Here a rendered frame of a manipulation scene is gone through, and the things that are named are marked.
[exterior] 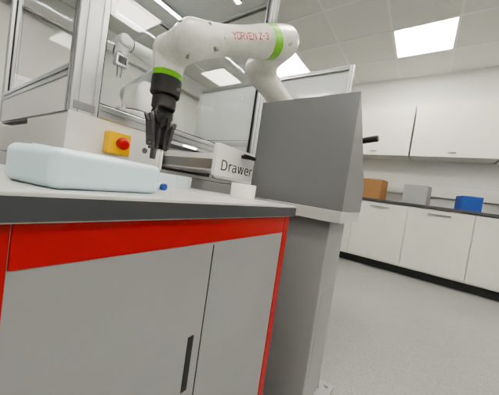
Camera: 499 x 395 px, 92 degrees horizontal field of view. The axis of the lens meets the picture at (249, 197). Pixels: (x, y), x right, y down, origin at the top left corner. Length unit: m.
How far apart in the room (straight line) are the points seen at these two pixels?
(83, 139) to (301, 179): 0.72
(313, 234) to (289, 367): 0.49
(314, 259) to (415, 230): 2.75
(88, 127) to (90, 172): 0.62
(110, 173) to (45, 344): 0.19
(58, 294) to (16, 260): 0.06
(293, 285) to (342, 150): 0.50
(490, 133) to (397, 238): 1.62
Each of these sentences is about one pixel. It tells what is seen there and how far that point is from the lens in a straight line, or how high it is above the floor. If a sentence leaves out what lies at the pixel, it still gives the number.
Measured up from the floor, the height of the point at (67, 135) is 0.87.
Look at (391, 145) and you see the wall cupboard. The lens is 4.05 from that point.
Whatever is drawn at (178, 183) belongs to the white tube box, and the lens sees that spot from 0.77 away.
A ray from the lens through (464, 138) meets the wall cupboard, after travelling 4.06.
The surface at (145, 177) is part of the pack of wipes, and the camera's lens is 0.38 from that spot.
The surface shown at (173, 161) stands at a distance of 1.01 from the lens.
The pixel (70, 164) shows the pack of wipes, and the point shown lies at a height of 0.79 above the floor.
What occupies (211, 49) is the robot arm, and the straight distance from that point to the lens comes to 0.82.
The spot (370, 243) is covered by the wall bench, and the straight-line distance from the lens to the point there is 3.63.
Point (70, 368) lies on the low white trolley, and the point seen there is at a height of 0.56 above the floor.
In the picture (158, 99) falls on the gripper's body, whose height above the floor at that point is 1.02.
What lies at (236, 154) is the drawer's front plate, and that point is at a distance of 0.91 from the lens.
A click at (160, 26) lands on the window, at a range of 1.18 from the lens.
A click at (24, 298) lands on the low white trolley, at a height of 0.66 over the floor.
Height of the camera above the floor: 0.79
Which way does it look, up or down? 2 degrees down
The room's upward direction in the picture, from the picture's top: 8 degrees clockwise
